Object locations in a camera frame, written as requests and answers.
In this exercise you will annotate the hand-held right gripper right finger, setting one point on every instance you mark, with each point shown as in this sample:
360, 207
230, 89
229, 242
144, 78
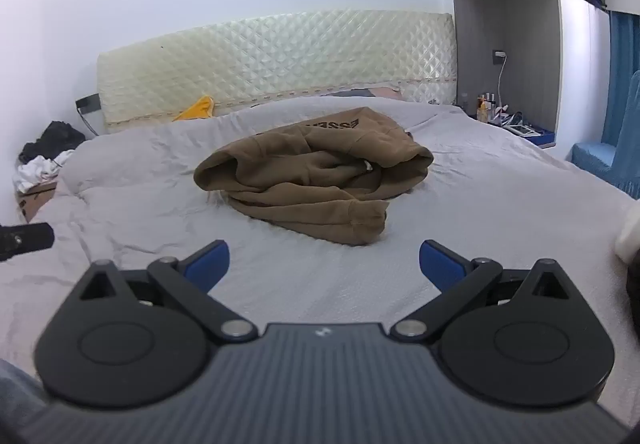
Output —
440, 268

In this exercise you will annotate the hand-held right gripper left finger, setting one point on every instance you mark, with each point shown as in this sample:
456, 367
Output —
210, 266

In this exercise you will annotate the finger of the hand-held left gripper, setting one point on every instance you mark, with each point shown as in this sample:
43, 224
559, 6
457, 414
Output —
30, 239

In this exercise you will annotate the brown hoodie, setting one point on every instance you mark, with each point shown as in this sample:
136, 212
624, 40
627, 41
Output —
310, 174

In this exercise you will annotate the black clothes pile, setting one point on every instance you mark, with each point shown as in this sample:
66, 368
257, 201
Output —
52, 139

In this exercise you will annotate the cardboard box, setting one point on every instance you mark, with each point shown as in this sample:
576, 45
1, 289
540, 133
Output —
35, 201

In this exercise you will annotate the white crumpled garment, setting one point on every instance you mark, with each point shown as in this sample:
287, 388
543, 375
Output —
37, 172

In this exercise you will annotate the person's jeans leg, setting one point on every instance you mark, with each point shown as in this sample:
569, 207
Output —
17, 394

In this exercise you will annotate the yellow cloth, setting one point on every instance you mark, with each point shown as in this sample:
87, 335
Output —
196, 110

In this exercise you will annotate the white flat box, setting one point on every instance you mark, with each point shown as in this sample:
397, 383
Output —
520, 129

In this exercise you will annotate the small clear bottle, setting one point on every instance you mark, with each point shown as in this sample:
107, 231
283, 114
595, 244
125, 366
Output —
465, 102

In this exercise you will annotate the pink grey pillow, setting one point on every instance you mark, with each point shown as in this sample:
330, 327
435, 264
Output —
367, 92

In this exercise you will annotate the blue covered chair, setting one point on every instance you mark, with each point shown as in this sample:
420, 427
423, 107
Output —
607, 164

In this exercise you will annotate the cream quilted headboard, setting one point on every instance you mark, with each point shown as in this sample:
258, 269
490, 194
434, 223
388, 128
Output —
280, 59

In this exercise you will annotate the blue curtain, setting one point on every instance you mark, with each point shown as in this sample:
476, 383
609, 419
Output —
620, 74

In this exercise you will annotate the white wall charger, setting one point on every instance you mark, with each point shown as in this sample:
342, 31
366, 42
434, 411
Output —
499, 55

